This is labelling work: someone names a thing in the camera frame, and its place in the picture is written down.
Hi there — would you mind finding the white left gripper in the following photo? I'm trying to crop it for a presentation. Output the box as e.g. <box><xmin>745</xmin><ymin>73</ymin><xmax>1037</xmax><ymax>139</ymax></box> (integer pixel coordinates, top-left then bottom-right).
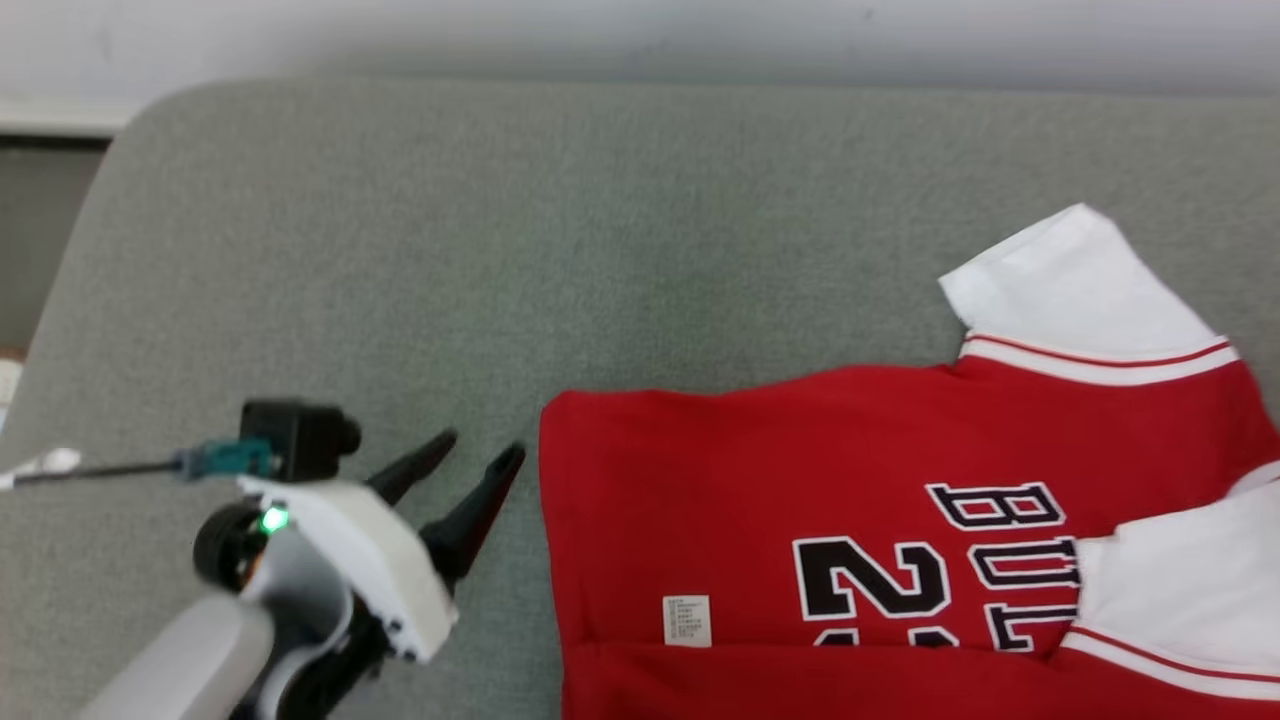
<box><xmin>193</xmin><ymin>430</ymin><xmax>526</xmax><ymax>663</ymax></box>

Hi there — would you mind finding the red and white basketball jersey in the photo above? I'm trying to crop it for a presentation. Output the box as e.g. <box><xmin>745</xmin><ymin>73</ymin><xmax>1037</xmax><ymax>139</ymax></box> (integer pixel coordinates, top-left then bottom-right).
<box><xmin>538</xmin><ymin>203</ymin><xmax>1280</xmax><ymax>720</ymax></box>

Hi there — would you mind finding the black cable with teal connector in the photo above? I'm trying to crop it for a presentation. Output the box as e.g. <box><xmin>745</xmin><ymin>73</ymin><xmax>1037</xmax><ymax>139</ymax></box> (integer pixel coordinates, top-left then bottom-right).
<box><xmin>0</xmin><ymin>438</ymin><xmax>281</xmax><ymax>493</ymax></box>

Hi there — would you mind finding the white wall skirting strip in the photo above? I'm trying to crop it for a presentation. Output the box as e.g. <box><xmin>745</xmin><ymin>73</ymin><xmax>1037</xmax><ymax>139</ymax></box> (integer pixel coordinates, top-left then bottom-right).
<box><xmin>0</xmin><ymin>98</ymin><xmax>138</xmax><ymax>143</ymax></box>

